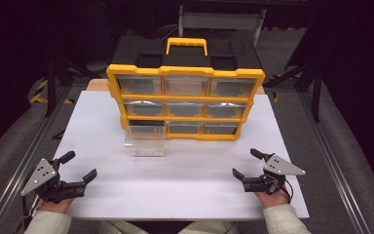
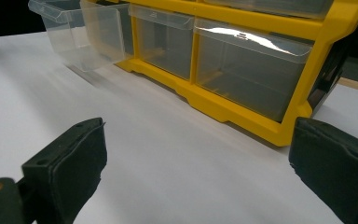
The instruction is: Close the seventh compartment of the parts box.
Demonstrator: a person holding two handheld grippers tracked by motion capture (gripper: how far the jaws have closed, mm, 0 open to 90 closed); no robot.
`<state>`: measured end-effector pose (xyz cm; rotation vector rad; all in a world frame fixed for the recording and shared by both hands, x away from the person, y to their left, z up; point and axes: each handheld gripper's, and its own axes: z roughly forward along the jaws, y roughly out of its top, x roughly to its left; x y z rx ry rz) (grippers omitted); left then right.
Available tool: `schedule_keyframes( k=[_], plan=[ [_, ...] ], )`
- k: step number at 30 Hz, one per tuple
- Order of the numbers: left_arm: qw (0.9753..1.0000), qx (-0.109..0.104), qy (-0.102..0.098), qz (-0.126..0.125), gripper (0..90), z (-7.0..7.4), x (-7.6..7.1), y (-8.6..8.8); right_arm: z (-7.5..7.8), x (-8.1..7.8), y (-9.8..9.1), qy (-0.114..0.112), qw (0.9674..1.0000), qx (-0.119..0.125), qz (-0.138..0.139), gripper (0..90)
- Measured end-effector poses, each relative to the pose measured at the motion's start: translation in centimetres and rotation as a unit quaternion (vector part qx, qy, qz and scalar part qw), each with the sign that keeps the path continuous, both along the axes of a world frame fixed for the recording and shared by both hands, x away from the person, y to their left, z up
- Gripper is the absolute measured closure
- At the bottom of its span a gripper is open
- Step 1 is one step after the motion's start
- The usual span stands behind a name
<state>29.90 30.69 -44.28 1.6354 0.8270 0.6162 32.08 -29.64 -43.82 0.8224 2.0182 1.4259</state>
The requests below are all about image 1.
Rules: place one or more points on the person's right leg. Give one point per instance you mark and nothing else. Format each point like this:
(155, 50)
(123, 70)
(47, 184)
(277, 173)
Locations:
(207, 228)

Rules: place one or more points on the grey metal chair frame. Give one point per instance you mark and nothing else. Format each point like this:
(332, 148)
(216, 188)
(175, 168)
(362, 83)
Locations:
(220, 20)

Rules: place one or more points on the white board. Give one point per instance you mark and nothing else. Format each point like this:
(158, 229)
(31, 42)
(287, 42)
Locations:
(191, 182)

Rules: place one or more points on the aluminium rail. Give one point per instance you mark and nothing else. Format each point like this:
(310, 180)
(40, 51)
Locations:
(22, 162)
(334, 162)

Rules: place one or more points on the person's leg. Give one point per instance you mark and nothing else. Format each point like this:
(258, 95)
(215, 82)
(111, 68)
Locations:
(123, 228)
(207, 228)

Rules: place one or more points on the person's left hand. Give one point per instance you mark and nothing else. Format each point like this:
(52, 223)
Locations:
(55, 207)

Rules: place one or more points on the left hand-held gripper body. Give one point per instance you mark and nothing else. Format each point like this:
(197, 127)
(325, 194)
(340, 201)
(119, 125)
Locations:
(42, 175)

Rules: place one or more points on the black metal stand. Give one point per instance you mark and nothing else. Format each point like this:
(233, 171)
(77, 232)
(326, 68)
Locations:
(316, 84)
(50, 84)

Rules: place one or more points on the clear plastic drawer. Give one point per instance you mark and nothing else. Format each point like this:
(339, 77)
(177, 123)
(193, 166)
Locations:
(144, 143)

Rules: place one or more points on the person's right hand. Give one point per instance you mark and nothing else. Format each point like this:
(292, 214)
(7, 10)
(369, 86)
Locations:
(274, 200)

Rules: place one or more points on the person's left leg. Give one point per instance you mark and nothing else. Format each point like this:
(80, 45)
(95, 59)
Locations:
(123, 228)

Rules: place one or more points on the yellow black hazard tape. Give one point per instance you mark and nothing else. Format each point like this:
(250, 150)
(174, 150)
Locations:
(39, 94)

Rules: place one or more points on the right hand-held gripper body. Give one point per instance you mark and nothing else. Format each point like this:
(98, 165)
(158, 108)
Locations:
(282, 167)

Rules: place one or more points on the yellow black drawer organizer cabinet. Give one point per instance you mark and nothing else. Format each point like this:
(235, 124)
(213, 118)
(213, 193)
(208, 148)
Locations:
(185, 70)

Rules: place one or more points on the group of clear cabinet drawers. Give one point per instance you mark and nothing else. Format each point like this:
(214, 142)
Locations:
(185, 109)

